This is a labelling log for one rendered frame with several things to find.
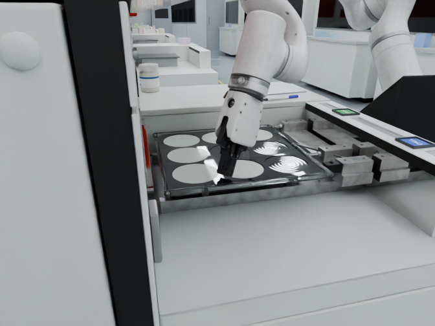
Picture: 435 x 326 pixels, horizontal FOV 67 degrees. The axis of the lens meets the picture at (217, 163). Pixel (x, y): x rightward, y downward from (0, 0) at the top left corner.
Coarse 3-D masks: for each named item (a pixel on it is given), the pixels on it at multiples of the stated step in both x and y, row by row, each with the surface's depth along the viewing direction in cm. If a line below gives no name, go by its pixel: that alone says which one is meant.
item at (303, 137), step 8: (288, 136) 102; (296, 136) 101; (304, 136) 101; (312, 136) 101; (304, 144) 94; (312, 144) 94; (320, 144) 94; (328, 144) 94; (312, 152) 89; (320, 160) 85; (336, 176) 78; (344, 176) 76; (352, 176) 76; (360, 176) 77; (368, 176) 77; (344, 184) 76; (352, 184) 77; (360, 184) 78
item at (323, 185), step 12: (312, 180) 80; (324, 180) 80; (216, 192) 75; (228, 192) 75; (240, 192) 75; (252, 192) 76; (264, 192) 76; (276, 192) 77; (288, 192) 78; (300, 192) 79; (312, 192) 80; (324, 192) 80; (168, 204) 72; (180, 204) 72; (192, 204) 73; (204, 204) 74; (216, 204) 75; (228, 204) 75
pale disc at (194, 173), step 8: (184, 168) 75; (192, 168) 75; (200, 168) 75; (208, 168) 75; (176, 176) 71; (184, 176) 71; (192, 176) 71; (200, 176) 71; (208, 176) 71; (216, 176) 71
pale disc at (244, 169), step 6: (240, 162) 78; (246, 162) 78; (252, 162) 78; (240, 168) 75; (246, 168) 75; (252, 168) 75; (258, 168) 75; (234, 174) 72; (240, 174) 72; (246, 174) 72; (252, 174) 72; (258, 174) 72
